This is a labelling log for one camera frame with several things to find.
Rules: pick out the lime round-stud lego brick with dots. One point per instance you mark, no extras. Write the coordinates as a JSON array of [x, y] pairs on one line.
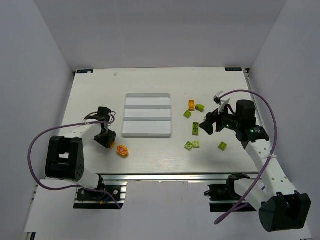
[[189, 145]]

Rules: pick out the white three-compartment tray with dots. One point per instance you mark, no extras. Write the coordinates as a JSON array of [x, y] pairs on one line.
[[147, 115]]

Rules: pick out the orange rounded lego piece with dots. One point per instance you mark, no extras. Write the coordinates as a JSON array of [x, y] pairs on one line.
[[122, 151]]

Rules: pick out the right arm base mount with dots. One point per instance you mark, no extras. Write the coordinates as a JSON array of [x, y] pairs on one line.
[[223, 197]]

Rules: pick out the blue left corner label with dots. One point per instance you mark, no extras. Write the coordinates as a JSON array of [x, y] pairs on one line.
[[84, 71]]

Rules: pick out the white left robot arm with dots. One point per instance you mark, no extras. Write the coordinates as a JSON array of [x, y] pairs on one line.
[[65, 156]]

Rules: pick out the blue right corner label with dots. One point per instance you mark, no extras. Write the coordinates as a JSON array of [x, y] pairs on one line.
[[233, 69]]

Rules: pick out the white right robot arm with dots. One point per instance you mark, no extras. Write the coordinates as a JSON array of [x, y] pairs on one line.
[[280, 206]]

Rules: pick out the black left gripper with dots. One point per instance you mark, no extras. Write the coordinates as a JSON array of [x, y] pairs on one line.
[[105, 138]]

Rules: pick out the lime small lego brick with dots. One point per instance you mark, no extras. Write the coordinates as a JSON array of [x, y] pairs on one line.
[[196, 144]]

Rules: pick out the blue corner label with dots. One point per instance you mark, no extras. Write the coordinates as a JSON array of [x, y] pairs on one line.
[[233, 69], [84, 71]]

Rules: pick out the lime square lego brick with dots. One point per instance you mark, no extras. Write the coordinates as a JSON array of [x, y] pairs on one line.
[[187, 114]]

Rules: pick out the dark green lego brick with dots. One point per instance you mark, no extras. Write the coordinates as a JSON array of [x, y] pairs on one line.
[[199, 107]]

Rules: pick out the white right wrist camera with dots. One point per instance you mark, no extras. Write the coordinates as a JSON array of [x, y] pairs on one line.
[[221, 102]]

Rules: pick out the orange lego brick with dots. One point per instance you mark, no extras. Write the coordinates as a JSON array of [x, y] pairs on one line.
[[191, 105]]

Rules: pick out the lime long lego brick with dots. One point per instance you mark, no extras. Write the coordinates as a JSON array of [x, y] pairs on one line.
[[195, 128]]

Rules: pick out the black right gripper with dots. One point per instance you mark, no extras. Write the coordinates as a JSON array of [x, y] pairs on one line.
[[214, 121]]

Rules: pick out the lime lego brick far right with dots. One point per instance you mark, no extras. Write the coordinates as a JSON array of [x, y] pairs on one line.
[[222, 146]]

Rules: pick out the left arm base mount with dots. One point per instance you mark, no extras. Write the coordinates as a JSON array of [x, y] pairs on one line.
[[109, 195]]

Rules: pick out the yellow lego brick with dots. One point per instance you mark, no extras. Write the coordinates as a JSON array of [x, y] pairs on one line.
[[112, 145]]

